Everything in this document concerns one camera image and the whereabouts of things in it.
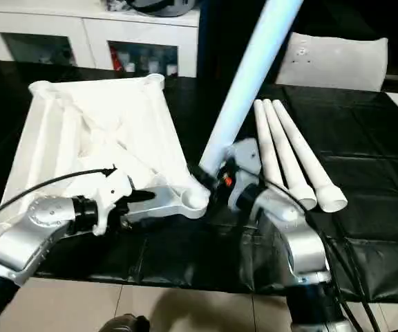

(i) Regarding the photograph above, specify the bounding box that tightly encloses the white plastic table top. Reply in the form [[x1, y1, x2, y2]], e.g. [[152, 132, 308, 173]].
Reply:
[[0, 73, 211, 255]]

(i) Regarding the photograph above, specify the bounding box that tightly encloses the white plastic table leg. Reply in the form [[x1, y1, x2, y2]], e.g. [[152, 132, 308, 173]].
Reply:
[[198, 0, 305, 179], [263, 99, 318, 211], [254, 99, 286, 191], [272, 99, 349, 213]]

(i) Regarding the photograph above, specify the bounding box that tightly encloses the dark grey robot body part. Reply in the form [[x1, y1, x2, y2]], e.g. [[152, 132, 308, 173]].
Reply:
[[97, 314, 151, 332]]

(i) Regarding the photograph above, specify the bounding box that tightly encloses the black work mat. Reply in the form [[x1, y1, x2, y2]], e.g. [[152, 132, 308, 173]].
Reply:
[[0, 59, 398, 305]]

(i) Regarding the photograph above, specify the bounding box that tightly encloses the white plastic bag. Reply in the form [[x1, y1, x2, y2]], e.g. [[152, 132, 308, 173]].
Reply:
[[276, 31, 390, 92]]

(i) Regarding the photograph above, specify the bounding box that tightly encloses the metal cooking pot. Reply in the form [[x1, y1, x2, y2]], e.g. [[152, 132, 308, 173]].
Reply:
[[106, 0, 200, 17]]

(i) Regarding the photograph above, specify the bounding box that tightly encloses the white cabinet with glass doors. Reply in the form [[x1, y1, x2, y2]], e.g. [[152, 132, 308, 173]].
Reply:
[[0, 0, 201, 78]]

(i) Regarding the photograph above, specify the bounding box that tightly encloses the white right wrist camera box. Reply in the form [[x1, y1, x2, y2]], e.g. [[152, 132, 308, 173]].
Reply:
[[229, 138, 264, 175]]

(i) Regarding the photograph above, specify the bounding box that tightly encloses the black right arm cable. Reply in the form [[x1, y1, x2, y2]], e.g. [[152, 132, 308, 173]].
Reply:
[[251, 173, 376, 332]]

